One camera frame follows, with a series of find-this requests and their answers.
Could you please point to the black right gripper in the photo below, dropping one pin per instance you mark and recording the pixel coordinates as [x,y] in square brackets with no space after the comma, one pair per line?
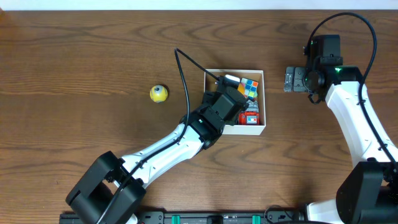
[298,85]

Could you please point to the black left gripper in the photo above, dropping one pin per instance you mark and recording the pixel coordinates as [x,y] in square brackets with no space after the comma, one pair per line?
[241,101]

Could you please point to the multicolour puzzle cube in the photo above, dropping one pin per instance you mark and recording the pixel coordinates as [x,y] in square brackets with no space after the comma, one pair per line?
[248,88]

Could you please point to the red grey toy truck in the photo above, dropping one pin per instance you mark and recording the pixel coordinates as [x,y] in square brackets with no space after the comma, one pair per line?
[251,115]

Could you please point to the yellow grey ball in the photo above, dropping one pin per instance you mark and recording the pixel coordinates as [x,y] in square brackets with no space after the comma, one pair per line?
[158,93]

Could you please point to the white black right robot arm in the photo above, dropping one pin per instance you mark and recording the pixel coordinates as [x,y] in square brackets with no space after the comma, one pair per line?
[369,193]

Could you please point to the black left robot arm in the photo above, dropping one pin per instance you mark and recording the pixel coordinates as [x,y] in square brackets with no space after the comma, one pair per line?
[112,188]

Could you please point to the white open cardboard box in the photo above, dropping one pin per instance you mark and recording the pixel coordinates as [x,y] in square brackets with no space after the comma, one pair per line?
[211,83]

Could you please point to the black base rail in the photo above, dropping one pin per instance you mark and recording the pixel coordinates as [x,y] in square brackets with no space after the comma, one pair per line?
[274,215]

